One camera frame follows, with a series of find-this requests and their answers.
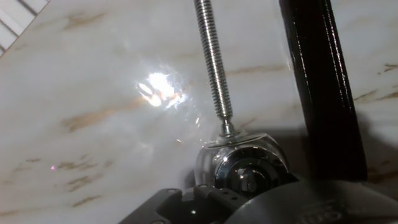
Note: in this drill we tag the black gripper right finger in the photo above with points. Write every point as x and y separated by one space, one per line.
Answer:
292 178

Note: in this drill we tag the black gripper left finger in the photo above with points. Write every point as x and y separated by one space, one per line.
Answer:
202 202

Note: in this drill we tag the chrome jar lid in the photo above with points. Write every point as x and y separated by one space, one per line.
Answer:
252 169

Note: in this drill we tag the small clear glass jar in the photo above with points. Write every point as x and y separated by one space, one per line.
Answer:
205 161

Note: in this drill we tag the black C-clamp with steel screw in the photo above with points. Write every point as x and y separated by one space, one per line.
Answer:
326 93

